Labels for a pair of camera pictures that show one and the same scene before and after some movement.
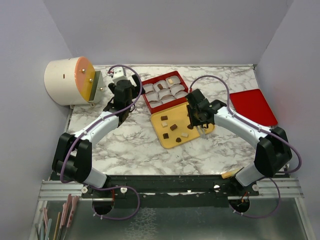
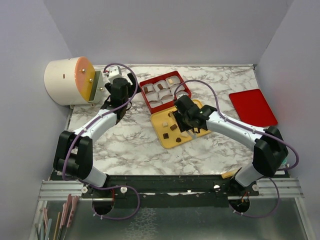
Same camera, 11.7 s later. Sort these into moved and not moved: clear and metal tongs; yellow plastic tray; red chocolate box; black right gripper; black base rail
Moved: black right gripper; clear and metal tongs
Not moved: red chocolate box; black base rail; yellow plastic tray
